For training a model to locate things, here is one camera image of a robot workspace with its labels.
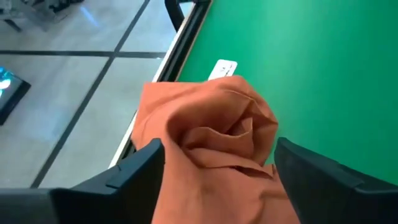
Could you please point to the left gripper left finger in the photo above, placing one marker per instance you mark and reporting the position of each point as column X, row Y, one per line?
column 124, row 193

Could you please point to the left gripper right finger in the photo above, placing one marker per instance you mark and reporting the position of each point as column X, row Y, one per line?
column 326, row 193

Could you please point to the orange towel with white tag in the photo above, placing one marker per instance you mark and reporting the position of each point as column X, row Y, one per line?
column 202, row 124

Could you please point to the green table mat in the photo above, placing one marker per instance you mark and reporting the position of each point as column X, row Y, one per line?
column 311, row 77

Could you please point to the black box with cyan light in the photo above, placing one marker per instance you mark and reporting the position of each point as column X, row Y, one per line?
column 12, row 96

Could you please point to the black equipment clutter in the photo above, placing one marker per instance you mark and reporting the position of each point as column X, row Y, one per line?
column 40, row 7

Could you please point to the black metal table frame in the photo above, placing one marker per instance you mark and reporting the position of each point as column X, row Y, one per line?
column 183, row 46

